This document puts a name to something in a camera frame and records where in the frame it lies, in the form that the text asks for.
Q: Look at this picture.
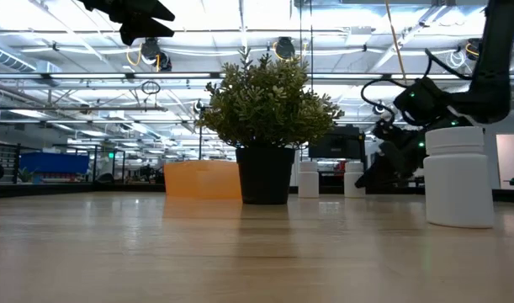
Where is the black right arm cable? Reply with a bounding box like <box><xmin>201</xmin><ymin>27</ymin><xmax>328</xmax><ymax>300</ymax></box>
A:
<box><xmin>360</xmin><ymin>77</ymin><xmax>409</xmax><ymax>124</ymax></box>

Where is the black plant pot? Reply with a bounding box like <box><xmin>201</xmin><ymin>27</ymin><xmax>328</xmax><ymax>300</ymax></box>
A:
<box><xmin>235</xmin><ymin>145</ymin><xmax>296</xmax><ymax>206</ymax></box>

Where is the black monitor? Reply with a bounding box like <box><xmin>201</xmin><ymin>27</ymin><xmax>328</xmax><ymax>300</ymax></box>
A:
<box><xmin>308</xmin><ymin>125</ymin><xmax>366</xmax><ymax>161</ymax></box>

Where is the yellow hanging cord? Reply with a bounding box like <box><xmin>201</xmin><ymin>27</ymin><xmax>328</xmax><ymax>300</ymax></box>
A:
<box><xmin>384</xmin><ymin>0</ymin><xmax>408</xmax><ymax>83</ymax></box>

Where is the black storage rack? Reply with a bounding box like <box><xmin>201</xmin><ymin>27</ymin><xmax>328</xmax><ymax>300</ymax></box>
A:
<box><xmin>0</xmin><ymin>141</ymin><xmax>21</xmax><ymax>184</ymax></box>

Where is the white board panel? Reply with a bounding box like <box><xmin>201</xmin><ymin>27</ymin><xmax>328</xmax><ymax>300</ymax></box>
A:
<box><xmin>495</xmin><ymin>133</ymin><xmax>514</xmax><ymax>189</ymax></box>

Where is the long ceiling light strip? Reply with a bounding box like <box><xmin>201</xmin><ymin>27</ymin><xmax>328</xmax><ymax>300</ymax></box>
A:
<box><xmin>306</xmin><ymin>72</ymin><xmax>514</xmax><ymax>82</ymax></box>
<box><xmin>0</xmin><ymin>72</ymin><xmax>225</xmax><ymax>81</ymax></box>

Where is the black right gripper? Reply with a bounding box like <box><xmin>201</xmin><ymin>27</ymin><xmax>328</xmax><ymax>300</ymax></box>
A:
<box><xmin>354</xmin><ymin>119</ymin><xmax>428</xmax><ymax>189</ymax></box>

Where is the black coiled cable ring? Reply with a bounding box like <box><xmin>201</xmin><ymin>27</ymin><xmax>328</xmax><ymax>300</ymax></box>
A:
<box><xmin>140</xmin><ymin>80</ymin><xmax>162</xmax><ymax>96</ymax></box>

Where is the green artificial plant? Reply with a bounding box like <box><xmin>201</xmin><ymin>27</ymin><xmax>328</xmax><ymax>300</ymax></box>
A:
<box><xmin>196</xmin><ymin>46</ymin><xmax>345</xmax><ymax>149</ymax></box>

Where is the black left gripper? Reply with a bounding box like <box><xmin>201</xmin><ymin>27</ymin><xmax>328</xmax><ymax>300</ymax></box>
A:
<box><xmin>77</xmin><ymin>0</ymin><xmax>177</xmax><ymax>47</ymax></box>

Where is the large white pill bottle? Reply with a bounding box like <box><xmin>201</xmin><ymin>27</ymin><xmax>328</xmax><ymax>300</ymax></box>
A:
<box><xmin>422</xmin><ymin>125</ymin><xmax>495</xmax><ymax>230</ymax></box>

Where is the orange plastic basket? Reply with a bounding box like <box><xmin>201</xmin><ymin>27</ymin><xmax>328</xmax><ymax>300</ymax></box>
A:
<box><xmin>163</xmin><ymin>159</ymin><xmax>243</xmax><ymax>201</ymax></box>

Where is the small white pill bottle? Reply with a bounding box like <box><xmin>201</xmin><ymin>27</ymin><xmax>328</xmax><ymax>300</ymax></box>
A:
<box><xmin>297</xmin><ymin>161</ymin><xmax>320</xmax><ymax>199</ymax></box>
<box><xmin>343</xmin><ymin>162</ymin><xmax>367</xmax><ymax>199</ymax></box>

